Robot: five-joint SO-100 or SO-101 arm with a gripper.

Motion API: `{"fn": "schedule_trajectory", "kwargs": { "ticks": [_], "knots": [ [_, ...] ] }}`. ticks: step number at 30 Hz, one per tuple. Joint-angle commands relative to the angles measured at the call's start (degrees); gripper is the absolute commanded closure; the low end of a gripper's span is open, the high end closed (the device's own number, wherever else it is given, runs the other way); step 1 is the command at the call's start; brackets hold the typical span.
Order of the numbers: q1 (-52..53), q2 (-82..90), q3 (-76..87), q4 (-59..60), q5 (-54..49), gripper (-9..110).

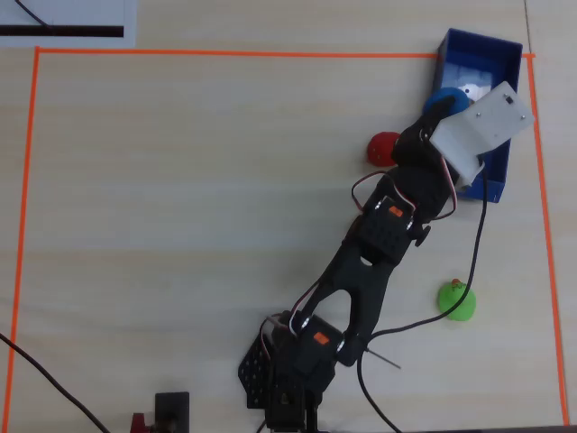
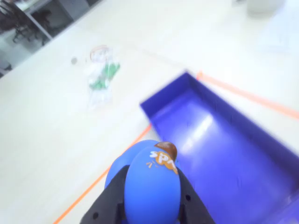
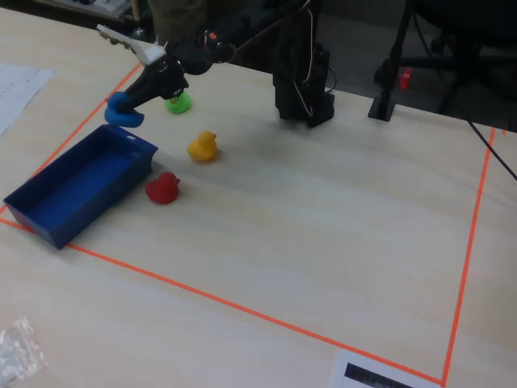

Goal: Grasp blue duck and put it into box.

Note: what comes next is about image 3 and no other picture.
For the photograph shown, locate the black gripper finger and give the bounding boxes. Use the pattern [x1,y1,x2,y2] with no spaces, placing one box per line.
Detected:
[124,62,159,98]
[119,77,169,117]

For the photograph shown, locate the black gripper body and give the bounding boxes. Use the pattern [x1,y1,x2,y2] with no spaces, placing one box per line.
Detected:
[152,52,190,100]

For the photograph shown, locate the blue rubber duck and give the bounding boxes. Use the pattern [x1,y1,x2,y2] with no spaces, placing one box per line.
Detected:
[103,91,145,129]

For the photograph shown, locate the green rubber duck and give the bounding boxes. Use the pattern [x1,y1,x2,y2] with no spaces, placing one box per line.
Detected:
[164,89,192,115]

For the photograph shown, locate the yellow rubber duck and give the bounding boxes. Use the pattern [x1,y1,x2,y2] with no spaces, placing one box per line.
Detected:
[187,130,220,163]

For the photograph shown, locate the red rubber duck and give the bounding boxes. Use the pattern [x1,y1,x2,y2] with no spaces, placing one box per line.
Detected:
[145,171,182,205]

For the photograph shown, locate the blue plastic box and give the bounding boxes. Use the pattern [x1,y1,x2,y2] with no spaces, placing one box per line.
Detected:
[2,123,159,251]

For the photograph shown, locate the orange tape strip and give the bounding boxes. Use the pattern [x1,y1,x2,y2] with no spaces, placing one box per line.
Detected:
[0,62,145,214]
[440,126,497,386]
[0,217,445,385]

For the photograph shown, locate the white paper sheet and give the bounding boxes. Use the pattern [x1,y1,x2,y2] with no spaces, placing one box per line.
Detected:
[0,62,53,137]

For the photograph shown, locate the black clamp stand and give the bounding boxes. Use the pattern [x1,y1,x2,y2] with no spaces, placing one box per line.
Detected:
[367,0,417,121]

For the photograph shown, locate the clear plastic bag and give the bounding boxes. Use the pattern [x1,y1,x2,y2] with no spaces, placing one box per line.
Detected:
[0,316,48,385]

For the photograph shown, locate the black office chair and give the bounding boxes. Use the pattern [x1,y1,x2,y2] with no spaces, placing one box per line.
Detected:
[375,0,517,115]

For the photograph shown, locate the paper with black print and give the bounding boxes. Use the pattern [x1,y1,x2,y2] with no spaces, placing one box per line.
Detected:
[327,349,442,388]

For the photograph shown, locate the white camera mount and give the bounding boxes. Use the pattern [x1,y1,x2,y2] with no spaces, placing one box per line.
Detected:
[96,23,167,65]

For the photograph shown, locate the thin black cable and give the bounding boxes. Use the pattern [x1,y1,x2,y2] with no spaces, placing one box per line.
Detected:
[411,11,517,181]

